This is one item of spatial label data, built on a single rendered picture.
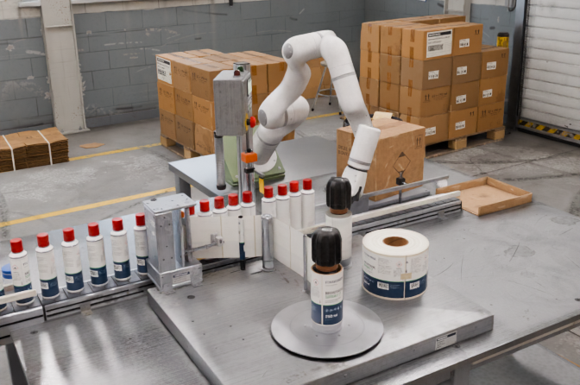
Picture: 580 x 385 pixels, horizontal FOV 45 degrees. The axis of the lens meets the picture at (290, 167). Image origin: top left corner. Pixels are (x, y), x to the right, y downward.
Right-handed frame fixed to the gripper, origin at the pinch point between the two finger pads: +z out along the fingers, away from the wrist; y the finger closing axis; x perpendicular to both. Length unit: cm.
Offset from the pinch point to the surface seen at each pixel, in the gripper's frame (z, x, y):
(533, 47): -128, 380, -271
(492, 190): -17, 80, -5
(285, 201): 1.0, -28.7, 2.9
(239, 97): -30, -56, 1
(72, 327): 47, -95, 13
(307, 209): 2.6, -18.2, 2.3
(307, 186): -5.7, -20.6, 1.6
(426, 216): -3.1, 36.0, 5.4
